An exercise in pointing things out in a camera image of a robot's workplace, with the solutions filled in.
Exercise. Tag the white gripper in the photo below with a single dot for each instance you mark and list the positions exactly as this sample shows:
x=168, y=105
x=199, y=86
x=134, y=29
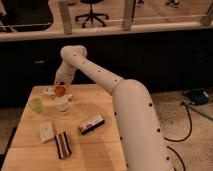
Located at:
x=64, y=74

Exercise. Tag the red apple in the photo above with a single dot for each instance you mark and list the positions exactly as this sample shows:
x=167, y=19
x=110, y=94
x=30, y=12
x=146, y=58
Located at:
x=59, y=91

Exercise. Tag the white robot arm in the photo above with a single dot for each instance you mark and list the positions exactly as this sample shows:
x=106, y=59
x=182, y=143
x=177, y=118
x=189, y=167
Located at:
x=143, y=143

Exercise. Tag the green apple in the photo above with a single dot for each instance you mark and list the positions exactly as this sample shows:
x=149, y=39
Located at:
x=35, y=105

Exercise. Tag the small white object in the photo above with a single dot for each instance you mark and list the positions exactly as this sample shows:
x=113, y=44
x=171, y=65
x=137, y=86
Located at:
x=48, y=92

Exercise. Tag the black red white packet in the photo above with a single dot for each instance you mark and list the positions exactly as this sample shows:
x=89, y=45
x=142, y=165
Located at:
x=91, y=123

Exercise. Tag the black office chair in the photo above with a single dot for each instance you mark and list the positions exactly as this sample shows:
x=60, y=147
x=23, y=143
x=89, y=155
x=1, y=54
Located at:
x=91, y=15

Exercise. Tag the brown striped packet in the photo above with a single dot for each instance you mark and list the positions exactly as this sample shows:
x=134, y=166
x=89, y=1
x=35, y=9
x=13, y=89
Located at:
x=62, y=145

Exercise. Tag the blue black bag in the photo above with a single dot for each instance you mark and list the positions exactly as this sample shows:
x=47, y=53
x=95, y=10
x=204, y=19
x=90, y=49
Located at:
x=198, y=96

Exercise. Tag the wooden railing post left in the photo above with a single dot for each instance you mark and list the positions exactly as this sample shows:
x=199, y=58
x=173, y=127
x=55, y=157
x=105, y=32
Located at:
x=65, y=16

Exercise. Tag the wooden railing post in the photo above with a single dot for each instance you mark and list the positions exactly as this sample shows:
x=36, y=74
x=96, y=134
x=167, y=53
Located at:
x=128, y=15
x=65, y=16

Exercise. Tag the wooden railing post middle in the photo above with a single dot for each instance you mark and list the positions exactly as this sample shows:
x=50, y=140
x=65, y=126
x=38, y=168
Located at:
x=128, y=15

